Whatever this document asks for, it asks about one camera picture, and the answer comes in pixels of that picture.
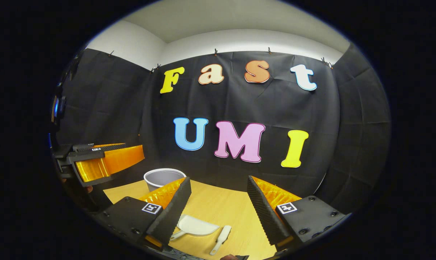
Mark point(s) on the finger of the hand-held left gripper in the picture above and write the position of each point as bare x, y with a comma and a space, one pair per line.
87, 158
109, 147

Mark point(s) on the white garbage bin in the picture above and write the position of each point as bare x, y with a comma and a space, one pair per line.
160, 178

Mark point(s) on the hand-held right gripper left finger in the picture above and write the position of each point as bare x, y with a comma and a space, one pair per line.
176, 211

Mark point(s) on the grey plastic dustpan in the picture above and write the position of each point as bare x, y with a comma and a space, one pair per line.
199, 227

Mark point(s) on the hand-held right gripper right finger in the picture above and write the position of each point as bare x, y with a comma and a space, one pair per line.
261, 213

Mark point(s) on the small grey broom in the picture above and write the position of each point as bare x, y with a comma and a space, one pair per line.
221, 236

